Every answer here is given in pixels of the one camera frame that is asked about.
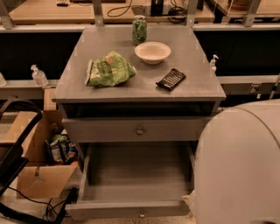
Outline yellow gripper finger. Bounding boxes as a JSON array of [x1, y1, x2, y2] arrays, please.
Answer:
[[182, 190, 196, 208]]

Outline grey drawer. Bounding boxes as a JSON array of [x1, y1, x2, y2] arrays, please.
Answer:
[[62, 117, 210, 143], [66, 142, 193, 220]]

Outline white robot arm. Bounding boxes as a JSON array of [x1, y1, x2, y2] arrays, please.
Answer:
[[184, 99, 280, 224]]

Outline grey drawer cabinet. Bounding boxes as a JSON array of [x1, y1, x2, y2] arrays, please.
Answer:
[[52, 25, 226, 165]]

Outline grey top drawer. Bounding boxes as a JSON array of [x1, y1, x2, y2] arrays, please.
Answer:
[[62, 117, 210, 143]]

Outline black snack bar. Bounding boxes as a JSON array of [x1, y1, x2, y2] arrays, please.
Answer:
[[157, 68, 186, 91]]

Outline white pump bottle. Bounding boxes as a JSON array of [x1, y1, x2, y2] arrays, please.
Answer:
[[210, 54, 219, 72]]

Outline snack bags in box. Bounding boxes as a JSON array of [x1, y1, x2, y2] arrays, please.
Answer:
[[45, 134, 78, 165]]

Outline white bowl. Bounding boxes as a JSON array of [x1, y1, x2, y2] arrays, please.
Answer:
[[135, 41, 171, 65]]

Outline green chip bag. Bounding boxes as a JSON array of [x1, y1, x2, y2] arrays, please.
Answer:
[[85, 51, 137, 88]]

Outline cardboard box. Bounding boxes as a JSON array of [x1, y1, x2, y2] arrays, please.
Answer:
[[0, 87, 79, 200]]

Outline green soda can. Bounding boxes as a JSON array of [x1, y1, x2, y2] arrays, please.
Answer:
[[132, 15, 147, 46]]

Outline clear sanitizer bottle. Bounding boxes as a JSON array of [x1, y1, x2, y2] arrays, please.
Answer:
[[31, 65, 48, 87]]

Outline black stand with cable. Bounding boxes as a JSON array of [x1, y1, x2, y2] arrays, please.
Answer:
[[256, 74, 280, 100]]

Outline black floor cable left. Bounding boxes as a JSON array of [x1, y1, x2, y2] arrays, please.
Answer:
[[7, 186, 74, 221]]

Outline black chair frame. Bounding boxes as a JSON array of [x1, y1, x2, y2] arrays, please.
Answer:
[[0, 98, 78, 224]]

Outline black cable on desk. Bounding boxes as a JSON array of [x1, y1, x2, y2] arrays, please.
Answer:
[[106, 0, 133, 18]]

